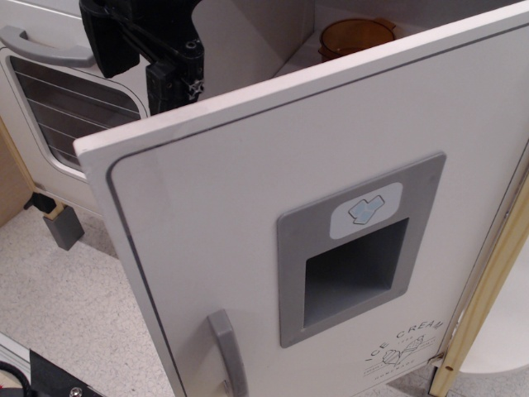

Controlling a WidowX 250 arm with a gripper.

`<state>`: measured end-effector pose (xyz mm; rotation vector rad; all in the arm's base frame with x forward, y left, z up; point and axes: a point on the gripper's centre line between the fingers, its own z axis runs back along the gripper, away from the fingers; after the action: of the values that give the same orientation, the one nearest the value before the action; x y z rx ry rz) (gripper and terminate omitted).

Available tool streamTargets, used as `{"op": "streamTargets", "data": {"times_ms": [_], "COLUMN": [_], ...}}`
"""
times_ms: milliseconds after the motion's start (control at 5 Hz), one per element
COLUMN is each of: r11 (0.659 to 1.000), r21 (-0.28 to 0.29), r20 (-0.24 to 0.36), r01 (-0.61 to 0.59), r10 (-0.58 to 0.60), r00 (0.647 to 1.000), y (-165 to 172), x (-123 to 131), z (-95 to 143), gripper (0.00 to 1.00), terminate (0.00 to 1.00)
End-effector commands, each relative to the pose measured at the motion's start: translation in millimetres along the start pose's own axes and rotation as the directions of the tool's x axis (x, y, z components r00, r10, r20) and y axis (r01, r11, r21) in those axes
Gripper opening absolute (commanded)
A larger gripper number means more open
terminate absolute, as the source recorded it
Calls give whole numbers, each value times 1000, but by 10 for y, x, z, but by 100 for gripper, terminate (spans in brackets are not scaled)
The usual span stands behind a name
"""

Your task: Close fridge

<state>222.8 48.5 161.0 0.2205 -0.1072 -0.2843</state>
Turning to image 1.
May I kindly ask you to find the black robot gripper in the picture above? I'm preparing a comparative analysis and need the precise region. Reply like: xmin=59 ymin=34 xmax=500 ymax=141
xmin=79 ymin=1 xmax=205 ymax=116

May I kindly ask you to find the grey kitchen leg foot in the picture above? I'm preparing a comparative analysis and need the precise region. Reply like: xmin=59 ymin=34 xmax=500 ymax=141
xmin=43 ymin=207 xmax=85 ymax=251

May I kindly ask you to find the white toy oven door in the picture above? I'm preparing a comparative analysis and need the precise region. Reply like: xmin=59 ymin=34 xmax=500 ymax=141
xmin=1 ymin=1 xmax=150 ymax=213

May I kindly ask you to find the wooden side panel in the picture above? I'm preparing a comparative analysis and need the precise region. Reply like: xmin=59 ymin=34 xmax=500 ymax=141
xmin=1 ymin=121 xmax=35 ymax=226

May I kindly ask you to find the white toy fridge door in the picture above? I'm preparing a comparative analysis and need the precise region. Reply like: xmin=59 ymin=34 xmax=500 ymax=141
xmin=74 ymin=1 xmax=528 ymax=396

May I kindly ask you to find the amber plastic pot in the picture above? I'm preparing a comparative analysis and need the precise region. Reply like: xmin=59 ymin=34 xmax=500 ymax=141
xmin=318 ymin=18 xmax=396 ymax=62

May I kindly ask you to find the black red cable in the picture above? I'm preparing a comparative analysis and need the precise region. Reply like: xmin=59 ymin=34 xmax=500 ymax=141
xmin=0 ymin=361 xmax=32 ymax=397

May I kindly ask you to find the light wood side post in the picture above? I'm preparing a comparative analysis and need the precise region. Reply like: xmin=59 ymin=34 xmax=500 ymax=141
xmin=429 ymin=175 xmax=528 ymax=396

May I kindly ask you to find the white toy fridge cabinet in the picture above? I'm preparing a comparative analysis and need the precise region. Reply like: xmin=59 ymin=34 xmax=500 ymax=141
xmin=192 ymin=1 xmax=508 ymax=98

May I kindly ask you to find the grey fridge door handle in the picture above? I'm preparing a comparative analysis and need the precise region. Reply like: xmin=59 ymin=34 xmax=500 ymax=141
xmin=207 ymin=309 xmax=250 ymax=396

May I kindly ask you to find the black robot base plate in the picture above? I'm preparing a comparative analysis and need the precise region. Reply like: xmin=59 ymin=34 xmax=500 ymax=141
xmin=30 ymin=350 xmax=102 ymax=397

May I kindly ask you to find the grey oven door handle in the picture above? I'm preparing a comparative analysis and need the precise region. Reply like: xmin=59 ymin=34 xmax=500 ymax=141
xmin=1 ymin=26 xmax=96 ymax=68

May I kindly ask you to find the grey ice dispenser panel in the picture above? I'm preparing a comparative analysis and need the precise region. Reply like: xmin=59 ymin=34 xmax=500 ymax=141
xmin=277 ymin=152 xmax=446 ymax=348

